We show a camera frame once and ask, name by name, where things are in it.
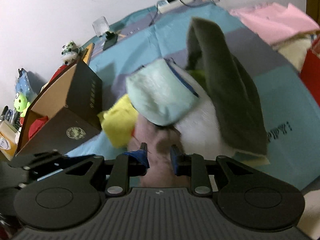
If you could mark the yellow cloth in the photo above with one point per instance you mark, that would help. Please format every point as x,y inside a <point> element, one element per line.
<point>119,122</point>

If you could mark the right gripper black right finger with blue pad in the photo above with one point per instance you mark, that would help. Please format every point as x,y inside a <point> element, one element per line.
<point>194,167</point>

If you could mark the teal purple patterned bedsheet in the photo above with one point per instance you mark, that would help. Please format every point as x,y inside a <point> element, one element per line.
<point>291,115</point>

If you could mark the pink folded blanket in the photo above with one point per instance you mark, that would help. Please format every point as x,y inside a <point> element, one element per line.
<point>273,22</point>

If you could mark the panda plush toy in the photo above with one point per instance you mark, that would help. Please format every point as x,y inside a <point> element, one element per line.
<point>70,52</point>

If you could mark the red bag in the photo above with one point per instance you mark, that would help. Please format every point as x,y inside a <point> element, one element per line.
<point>311,70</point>

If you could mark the red plush pepper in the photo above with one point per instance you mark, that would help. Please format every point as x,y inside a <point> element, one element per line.
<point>58,72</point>

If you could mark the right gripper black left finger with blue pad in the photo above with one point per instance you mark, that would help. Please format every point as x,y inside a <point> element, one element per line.
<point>126,165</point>

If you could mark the mint green towel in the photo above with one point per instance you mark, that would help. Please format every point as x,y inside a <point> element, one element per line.
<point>160,94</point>

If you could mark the dark green plush cloth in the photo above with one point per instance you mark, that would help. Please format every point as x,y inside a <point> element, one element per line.
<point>229,86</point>

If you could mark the white power strip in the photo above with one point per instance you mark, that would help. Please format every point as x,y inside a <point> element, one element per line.
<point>164,6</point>

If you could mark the white fluffy plush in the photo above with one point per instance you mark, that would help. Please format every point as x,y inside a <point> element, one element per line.
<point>200,132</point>

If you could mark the blue plastic bag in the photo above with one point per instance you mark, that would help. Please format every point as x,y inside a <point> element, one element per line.
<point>23,85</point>

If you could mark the green frog plush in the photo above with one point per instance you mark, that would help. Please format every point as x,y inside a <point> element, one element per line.
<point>21,104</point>

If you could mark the red item in box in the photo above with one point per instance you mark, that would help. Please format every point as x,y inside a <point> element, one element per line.
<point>36,126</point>

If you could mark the yellow book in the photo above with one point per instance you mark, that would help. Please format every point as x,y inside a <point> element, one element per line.
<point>87,53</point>

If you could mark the brown cardboard box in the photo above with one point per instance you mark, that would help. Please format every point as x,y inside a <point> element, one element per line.
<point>72,103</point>

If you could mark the green phone stand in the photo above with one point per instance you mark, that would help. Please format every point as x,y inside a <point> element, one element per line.
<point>102,29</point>

